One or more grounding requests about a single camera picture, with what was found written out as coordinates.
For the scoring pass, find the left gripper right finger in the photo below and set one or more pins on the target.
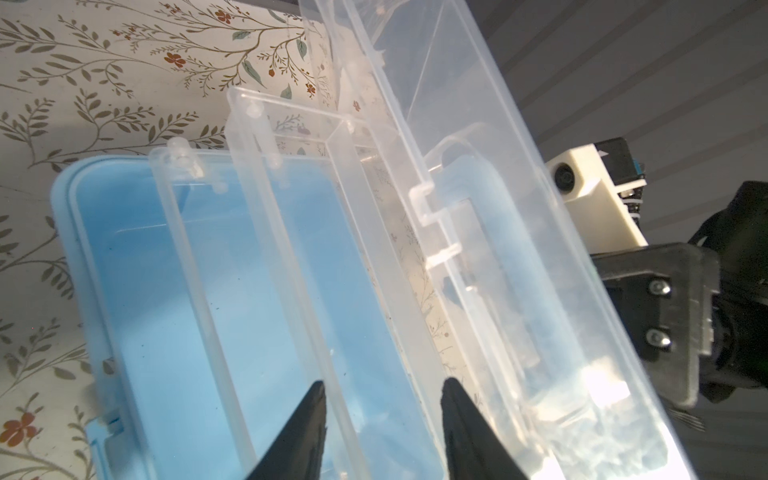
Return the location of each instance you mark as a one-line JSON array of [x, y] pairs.
[[473, 450]]

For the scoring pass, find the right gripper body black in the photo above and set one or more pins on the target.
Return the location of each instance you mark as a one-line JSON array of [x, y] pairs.
[[663, 295]]

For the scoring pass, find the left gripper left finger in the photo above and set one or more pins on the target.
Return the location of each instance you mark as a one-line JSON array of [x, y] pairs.
[[297, 451]]

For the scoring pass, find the blue plastic tool box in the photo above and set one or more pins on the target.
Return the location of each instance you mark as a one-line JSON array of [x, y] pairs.
[[520, 316]]

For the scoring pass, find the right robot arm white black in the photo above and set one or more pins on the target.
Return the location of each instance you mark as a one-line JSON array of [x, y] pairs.
[[738, 235]]

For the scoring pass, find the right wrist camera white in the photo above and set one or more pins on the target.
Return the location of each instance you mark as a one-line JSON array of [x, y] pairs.
[[602, 185]]

